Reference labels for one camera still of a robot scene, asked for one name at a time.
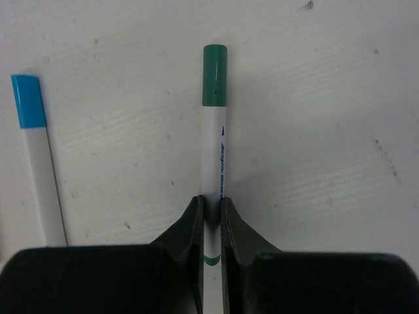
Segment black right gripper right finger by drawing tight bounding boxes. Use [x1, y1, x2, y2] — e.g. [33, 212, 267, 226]
[220, 198, 418, 313]

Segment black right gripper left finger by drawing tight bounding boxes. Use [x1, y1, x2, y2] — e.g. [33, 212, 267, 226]
[1, 196, 204, 313]

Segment dark green capped marker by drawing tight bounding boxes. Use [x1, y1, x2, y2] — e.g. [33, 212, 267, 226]
[202, 43, 228, 314]

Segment blue capped white marker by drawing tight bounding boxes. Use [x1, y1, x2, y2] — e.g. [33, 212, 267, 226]
[10, 74, 67, 247]

